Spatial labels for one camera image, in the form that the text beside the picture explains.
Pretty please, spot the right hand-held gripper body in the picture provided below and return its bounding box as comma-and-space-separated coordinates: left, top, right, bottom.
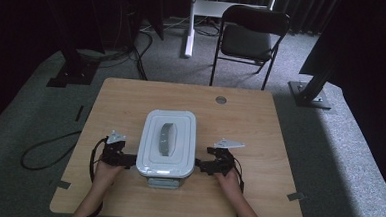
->
204, 136, 246, 178

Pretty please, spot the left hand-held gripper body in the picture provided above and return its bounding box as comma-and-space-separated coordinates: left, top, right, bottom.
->
99, 129, 130, 168

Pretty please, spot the clear brown storage box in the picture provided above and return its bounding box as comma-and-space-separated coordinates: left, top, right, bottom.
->
139, 171, 190, 191

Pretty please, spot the white container lid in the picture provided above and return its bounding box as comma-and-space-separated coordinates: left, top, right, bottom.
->
134, 108, 199, 181

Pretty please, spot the person's right hand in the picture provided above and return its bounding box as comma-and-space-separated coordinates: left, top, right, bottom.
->
212, 166, 246, 198

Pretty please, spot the person's left hand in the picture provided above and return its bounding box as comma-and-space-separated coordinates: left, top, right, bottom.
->
91, 158, 126, 190

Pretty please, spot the black tape strip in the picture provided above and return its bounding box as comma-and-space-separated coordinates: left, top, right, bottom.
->
74, 104, 85, 123

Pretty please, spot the grey tape piece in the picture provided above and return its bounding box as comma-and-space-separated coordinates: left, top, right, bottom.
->
56, 179, 72, 190
287, 191, 307, 203

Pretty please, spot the black metal stand dark base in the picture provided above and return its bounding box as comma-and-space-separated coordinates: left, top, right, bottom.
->
35, 0, 105, 91

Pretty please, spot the black metal stand grey base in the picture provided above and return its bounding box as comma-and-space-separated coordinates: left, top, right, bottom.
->
286, 42, 339, 111

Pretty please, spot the black folding chair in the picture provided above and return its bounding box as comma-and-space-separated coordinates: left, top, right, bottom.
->
209, 2, 292, 91

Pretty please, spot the left hand-held gripper cable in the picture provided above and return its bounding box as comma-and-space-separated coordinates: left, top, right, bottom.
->
73, 135, 110, 217

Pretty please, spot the hand-held gripper cable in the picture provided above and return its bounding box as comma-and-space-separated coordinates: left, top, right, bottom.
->
73, 135, 110, 217
231, 156, 249, 196

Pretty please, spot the right hand-held gripper cable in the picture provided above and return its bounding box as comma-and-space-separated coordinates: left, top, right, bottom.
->
231, 156, 249, 196

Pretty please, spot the black looped floor cable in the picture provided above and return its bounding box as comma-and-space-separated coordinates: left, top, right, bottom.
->
20, 127, 84, 174

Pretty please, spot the bundle of black floor cables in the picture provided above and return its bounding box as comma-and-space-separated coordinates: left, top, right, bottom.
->
75, 24, 155, 82

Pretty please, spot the white desk frame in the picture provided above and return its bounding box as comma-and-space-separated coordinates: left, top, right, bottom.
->
183, 0, 279, 63

